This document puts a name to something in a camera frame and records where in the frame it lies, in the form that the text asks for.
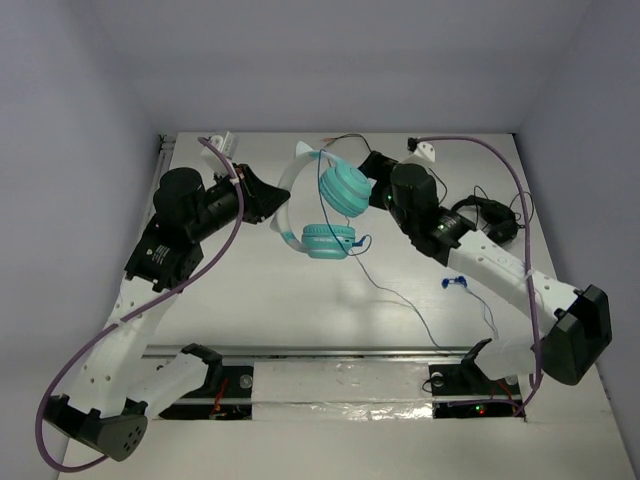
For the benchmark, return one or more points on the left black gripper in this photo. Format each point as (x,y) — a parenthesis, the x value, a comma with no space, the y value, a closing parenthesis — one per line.
(248,194)

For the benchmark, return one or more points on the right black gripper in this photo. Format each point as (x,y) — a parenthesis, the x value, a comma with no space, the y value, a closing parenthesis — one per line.
(378,167)

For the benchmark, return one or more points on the teal cat-ear headphones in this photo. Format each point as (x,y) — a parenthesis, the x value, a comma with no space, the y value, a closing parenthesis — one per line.
(341,187)

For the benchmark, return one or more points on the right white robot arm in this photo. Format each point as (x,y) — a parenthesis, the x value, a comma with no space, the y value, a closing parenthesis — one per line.
(572,326)

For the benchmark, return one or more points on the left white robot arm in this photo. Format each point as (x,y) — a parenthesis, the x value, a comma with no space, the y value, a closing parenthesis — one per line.
(106,409)

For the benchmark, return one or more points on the black headset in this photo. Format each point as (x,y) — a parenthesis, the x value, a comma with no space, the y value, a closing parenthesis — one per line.
(499,219)

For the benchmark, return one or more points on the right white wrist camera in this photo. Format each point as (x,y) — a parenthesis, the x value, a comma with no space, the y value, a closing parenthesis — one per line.
(420,152)

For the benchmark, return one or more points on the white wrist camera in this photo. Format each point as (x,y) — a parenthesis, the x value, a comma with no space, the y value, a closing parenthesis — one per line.
(420,152)
(226,143)

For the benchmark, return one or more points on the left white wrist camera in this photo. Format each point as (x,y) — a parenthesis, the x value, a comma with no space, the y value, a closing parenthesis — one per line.
(226,143)

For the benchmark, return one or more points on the aluminium rail frame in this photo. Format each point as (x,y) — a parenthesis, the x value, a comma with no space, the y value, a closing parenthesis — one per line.
(446,379)

